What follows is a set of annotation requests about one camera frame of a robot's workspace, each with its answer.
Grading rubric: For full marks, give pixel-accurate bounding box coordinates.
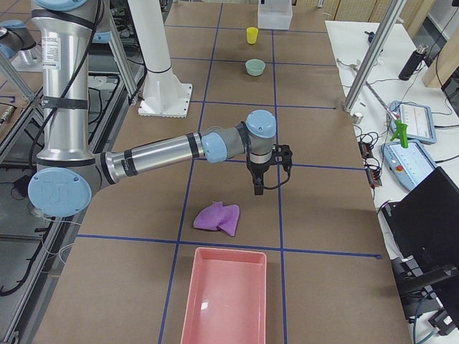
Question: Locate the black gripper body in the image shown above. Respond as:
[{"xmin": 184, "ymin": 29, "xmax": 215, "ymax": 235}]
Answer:
[{"xmin": 247, "ymin": 160, "xmax": 272, "ymax": 187}]

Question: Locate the purple cloth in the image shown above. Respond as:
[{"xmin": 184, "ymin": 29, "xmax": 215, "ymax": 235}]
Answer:
[{"xmin": 193, "ymin": 201, "xmax": 240, "ymax": 237}]

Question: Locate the yellow plastic cup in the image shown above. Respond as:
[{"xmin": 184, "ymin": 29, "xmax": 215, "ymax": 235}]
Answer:
[{"xmin": 246, "ymin": 27, "xmax": 259, "ymax": 44}]

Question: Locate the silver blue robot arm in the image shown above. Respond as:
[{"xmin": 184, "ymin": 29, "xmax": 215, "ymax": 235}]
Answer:
[
  {"xmin": 28, "ymin": 1, "xmax": 279, "ymax": 217},
  {"xmin": 1, "ymin": 19, "xmax": 41, "ymax": 65}
]

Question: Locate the green ceramic bowl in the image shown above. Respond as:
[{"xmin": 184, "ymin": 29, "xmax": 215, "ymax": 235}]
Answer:
[{"xmin": 245, "ymin": 59, "xmax": 266, "ymax": 77}]

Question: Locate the pink plastic bin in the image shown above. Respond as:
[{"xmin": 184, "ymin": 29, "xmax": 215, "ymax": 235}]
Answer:
[{"xmin": 181, "ymin": 247, "xmax": 267, "ymax": 343}]

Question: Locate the blue teach pendant near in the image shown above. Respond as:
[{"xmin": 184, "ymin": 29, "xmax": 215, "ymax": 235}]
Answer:
[{"xmin": 382, "ymin": 140, "xmax": 437, "ymax": 191}]

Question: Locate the blue teach pendant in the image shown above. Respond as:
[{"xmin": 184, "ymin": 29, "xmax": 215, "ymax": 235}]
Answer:
[
  {"xmin": 389, "ymin": 100, "xmax": 437, "ymax": 144},
  {"xmin": 382, "ymin": 140, "xmax": 437, "ymax": 191}
]

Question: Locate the clear plastic bin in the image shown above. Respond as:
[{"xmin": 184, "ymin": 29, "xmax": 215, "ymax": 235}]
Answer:
[{"xmin": 257, "ymin": 0, "xmax": 293, "ymax": 30}]

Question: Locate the blue teach pendant far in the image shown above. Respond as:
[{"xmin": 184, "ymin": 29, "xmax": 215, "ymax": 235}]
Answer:
[{"xmin": 389, "ymin": 100, "xmax": 437, "ymax": 144}]

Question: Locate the black laptop computer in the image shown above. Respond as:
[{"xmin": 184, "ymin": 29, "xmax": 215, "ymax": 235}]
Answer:
[{"xmin": 380, "ymin": 166, "xmax": 459, "ymax": 273}]

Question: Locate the black water bottle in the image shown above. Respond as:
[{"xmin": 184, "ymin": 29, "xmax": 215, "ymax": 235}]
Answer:
[{"xmin": 398, "ymin": 44, "xmax": 428, "ymax": 81}]

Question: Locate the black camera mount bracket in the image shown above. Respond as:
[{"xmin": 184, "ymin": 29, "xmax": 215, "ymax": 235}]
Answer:
[{"xmin": 270, "ymin": 144, "xmax": 293, "ymax": 174}]

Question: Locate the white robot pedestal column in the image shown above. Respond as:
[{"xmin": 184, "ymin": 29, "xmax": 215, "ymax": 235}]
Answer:
[{"xmin": 128, "ymin": 0, "xmax": 193, "ymax": 118}]

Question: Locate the reacher grabber tool green handle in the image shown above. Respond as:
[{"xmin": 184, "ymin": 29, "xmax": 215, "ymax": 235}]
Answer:
[{"xmin": 365, "ymin": 81, "xmax": 410, "ymax": 148}]

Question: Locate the silver aluminium frame post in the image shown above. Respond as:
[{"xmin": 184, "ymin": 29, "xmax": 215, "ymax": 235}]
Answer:
[{"xmin": 343, "ymin": 0, "xmax": 407, "ymax": 112}]

